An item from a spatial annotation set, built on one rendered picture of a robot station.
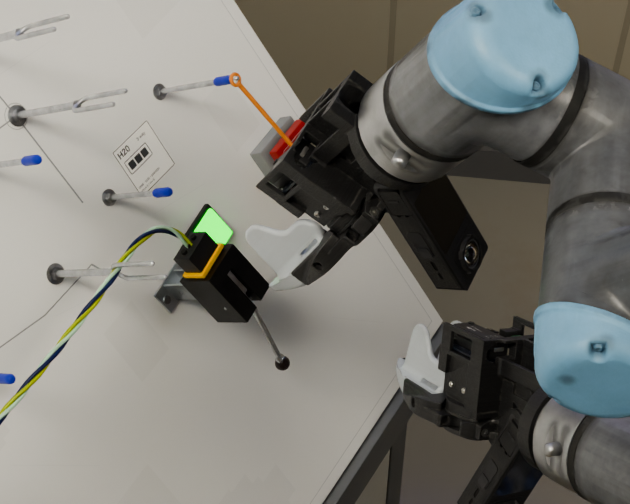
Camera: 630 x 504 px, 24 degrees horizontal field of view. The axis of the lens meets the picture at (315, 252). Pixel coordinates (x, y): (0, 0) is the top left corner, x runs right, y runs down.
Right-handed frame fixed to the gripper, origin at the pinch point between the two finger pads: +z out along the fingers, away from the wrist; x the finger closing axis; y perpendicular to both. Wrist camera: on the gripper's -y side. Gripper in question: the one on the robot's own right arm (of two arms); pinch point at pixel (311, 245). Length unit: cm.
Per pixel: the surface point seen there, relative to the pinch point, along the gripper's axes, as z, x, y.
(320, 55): 119, -98, -5
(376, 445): 33.5, -4.0, -22.5
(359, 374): 31.0, -8.2, -16.7
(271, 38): 120, -95, 4
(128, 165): 16.4, -4.7, 14.6
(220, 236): 20.3, -6.3, 4.0
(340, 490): 32.9, 2.5, -21.2
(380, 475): 58, -12, -32
